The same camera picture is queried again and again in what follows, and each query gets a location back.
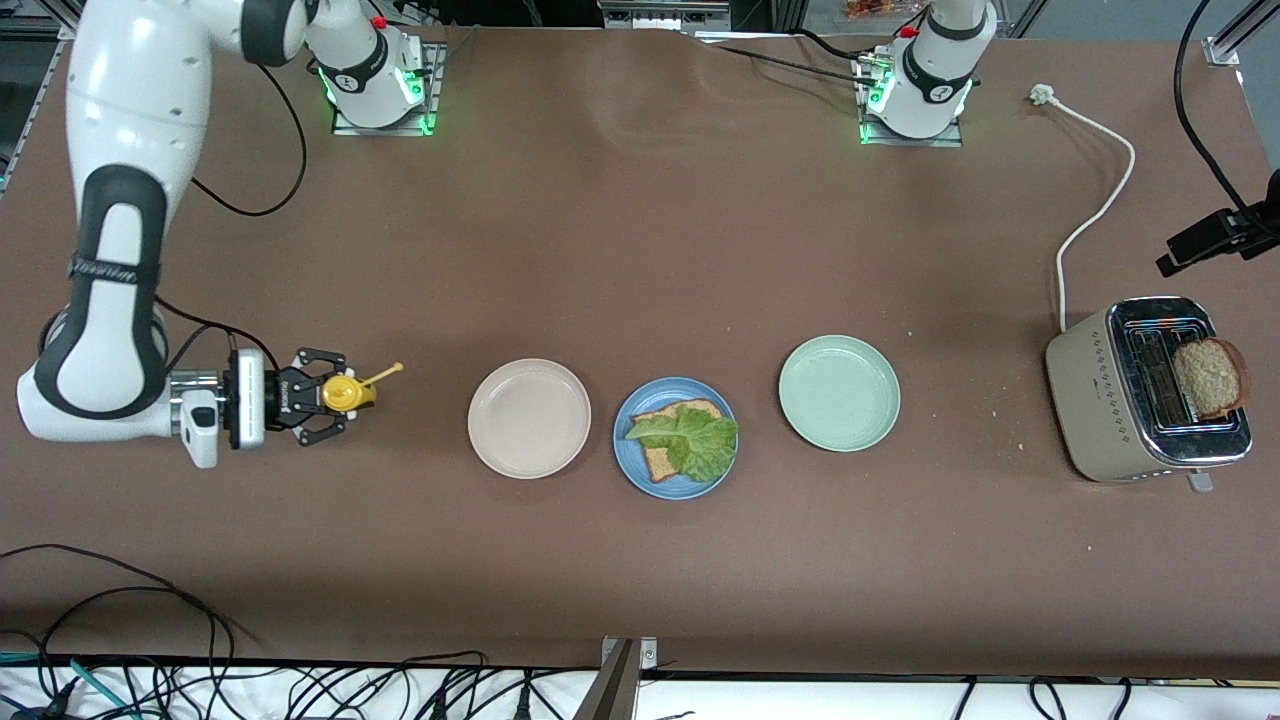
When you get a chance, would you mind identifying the black looped floor cable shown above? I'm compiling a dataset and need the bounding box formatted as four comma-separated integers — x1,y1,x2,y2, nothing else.
0,544,237,691
38,586,219,691

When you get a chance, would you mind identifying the thin black base cable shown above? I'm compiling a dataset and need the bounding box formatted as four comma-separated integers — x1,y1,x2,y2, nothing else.
715,45,873,86

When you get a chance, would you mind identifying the aluminium table edge rail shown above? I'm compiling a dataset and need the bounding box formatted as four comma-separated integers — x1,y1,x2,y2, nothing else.
0,15,86,196

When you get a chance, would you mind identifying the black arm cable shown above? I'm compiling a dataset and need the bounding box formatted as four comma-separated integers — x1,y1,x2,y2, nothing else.
1174,0,1263,213
155,60,308,376

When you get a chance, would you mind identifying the green lettuce leaf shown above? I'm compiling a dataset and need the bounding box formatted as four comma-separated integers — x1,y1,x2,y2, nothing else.
625,404,740,484

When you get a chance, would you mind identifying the yellow mustard squeeze bottle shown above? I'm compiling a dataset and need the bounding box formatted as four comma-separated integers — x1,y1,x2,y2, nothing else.
322,362,405,413

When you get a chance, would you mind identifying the green round plate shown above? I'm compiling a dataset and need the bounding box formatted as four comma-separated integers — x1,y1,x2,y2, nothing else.
778,334,902,453

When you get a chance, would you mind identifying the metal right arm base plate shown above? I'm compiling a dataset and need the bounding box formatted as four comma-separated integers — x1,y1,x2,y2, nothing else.
331,42,444,137

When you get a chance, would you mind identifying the aluminium frame corner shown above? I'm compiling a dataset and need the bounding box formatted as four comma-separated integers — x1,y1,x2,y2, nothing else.
1205,0,1280,69

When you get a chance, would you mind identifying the metal table clamp bracket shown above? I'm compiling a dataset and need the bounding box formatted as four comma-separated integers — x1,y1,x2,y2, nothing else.
575,636,658,720

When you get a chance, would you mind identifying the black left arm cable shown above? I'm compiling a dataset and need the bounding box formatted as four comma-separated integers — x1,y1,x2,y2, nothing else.
1174,0,1263,213

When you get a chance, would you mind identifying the teal cable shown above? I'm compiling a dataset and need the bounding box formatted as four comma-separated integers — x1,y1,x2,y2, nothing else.
0,650,136,720

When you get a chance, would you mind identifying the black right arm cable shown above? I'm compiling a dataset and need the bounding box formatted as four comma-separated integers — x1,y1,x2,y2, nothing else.
155,60,308,376

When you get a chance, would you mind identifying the blue round plate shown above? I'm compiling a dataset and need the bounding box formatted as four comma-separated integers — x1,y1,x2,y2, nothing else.
612,376,740,501

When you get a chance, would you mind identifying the beige chrome toaster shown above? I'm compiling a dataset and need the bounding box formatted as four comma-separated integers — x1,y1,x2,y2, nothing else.
1045,296,1254,494

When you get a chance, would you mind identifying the thick black base cable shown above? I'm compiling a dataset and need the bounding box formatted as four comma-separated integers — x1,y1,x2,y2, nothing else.
795,28,881,66

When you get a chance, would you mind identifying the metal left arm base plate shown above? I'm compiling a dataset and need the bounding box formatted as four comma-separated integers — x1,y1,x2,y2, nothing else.
855,50,966,148

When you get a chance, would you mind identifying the white toaster power cable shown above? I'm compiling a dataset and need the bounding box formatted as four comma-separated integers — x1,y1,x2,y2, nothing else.
1029,84,1138,333

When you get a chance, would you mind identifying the beige round plate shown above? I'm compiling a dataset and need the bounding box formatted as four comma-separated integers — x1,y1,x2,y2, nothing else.
467,358,593,480

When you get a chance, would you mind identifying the brown bread slice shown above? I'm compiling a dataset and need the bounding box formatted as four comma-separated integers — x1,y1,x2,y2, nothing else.
630,398,726,484
1172,338,1250,421

